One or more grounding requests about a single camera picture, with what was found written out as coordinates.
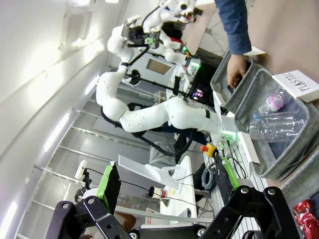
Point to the person's right hand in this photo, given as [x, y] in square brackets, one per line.
[235, 69]

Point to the small white red can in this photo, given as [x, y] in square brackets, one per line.
[159, 193]

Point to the black horizontal pole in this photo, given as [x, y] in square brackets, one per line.
[154, 82]

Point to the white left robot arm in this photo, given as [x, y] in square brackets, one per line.
[149, 117]

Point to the small white PLASTIC card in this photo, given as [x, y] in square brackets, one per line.
[296, 85]

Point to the red crumpled wrapper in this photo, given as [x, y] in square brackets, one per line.
[307, 219]

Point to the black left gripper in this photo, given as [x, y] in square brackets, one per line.
[137, 37]

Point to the white desk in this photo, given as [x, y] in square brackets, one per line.
[185, 179]

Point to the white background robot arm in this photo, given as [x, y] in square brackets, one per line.
[172, 15]

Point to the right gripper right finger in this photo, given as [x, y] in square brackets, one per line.
[249, 209]

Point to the yellow emergency stop button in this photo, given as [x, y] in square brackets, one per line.
[210, 150]

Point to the grey fabric plastic basket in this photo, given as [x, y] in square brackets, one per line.
[269, 164]

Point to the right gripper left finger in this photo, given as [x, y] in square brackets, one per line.
[109, 189]

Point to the grey fabric bottle basket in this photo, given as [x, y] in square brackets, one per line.
[219, 77]

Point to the white webcam on tripod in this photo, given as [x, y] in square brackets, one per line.
[81, 169]

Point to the person's right forearm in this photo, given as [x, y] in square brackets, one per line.
[235, 25]

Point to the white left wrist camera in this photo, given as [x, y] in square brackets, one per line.
[133, 21]

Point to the small white bottle basket card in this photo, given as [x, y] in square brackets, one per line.
[254, 51]

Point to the plastic bottle with pink label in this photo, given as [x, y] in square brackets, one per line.
[274, 102]

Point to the grey screen box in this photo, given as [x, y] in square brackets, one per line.
[158, 66]

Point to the computer tower with coloured lights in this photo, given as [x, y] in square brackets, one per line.
[199, 84]

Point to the clear plastic bottle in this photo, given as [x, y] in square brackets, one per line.
[276, 127]

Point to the grey fabric can basket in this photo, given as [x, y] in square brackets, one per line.
[299, 191]

